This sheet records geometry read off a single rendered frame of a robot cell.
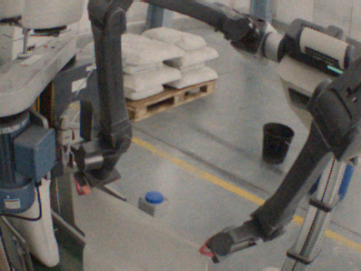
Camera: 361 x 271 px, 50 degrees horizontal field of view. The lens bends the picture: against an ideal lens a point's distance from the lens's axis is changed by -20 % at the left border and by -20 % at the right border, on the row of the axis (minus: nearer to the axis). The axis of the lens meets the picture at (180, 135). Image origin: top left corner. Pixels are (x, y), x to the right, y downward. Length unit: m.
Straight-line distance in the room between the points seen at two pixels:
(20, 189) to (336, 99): 0.73
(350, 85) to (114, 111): 0.63
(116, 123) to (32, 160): 0.28
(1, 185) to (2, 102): 0.23
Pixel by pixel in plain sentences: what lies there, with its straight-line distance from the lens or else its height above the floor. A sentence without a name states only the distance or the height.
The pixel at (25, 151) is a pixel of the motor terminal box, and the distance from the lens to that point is 0.93.
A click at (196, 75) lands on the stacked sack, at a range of 4.66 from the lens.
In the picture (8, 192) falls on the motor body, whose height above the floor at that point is 1.16.
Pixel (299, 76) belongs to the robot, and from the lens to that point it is 1.20.
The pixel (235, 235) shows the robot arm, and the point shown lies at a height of 1.17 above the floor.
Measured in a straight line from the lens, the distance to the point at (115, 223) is 1.27.
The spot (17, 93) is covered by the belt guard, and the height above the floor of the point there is 1.41.
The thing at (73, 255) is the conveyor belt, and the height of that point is 0.38.
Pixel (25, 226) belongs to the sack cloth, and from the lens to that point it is 1.80.
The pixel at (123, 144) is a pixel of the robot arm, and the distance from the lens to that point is 1.13.
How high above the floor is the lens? 1.73
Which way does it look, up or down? 26 degrees down
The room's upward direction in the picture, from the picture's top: 6 degrees clockwise
